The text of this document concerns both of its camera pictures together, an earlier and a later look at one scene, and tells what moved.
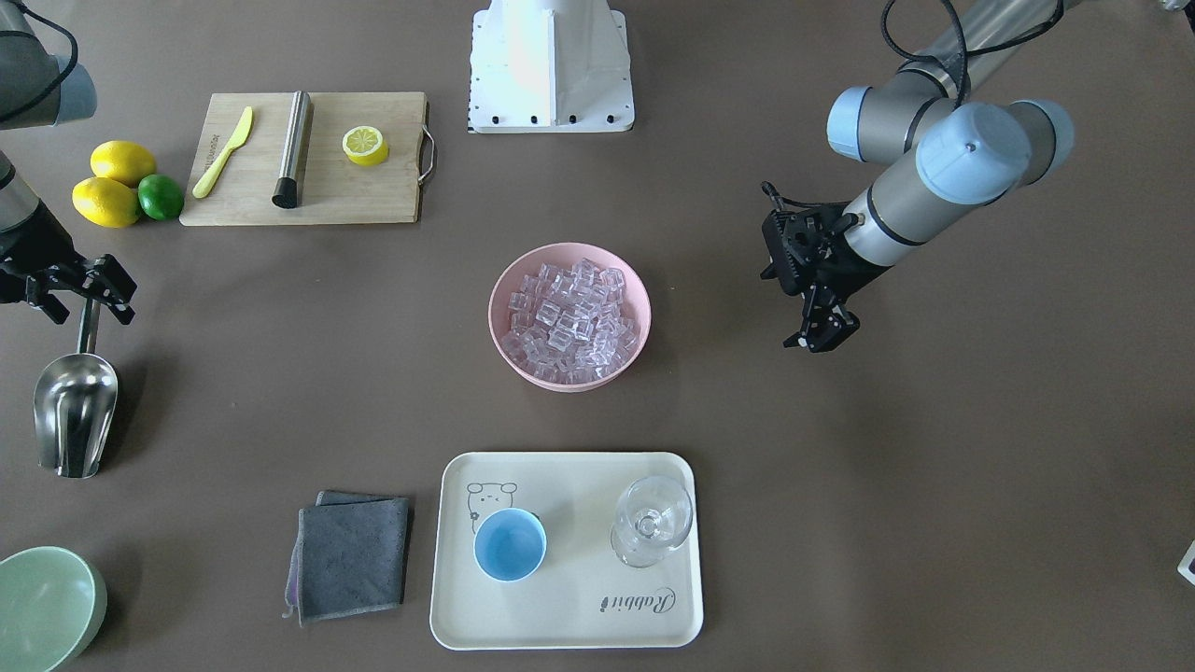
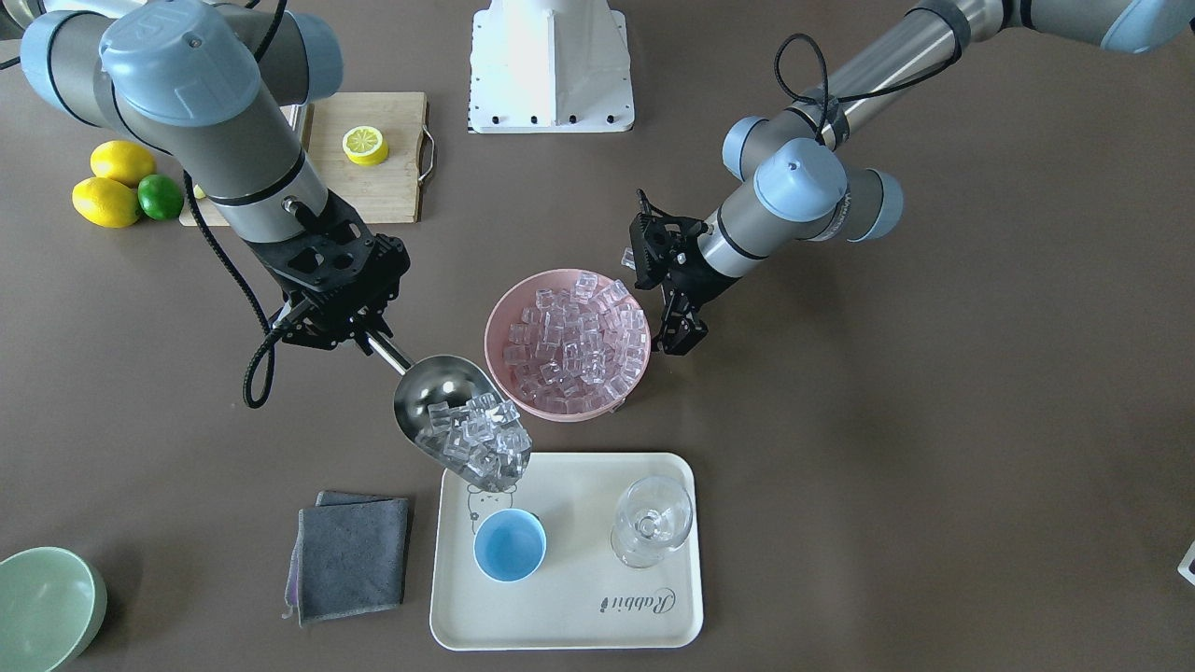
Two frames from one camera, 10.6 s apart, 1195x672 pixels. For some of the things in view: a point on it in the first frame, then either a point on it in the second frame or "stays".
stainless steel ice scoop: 75,403 to 437,380
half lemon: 364,146 stays
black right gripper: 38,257 to 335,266
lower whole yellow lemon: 105,202 stays
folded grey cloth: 349,556 stays
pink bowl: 569,317 to 505,311
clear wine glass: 653,513 stays
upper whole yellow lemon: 123,161 stays
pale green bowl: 52,601 stays
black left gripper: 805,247 to 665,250
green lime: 160,196 stays
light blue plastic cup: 510,545 stays
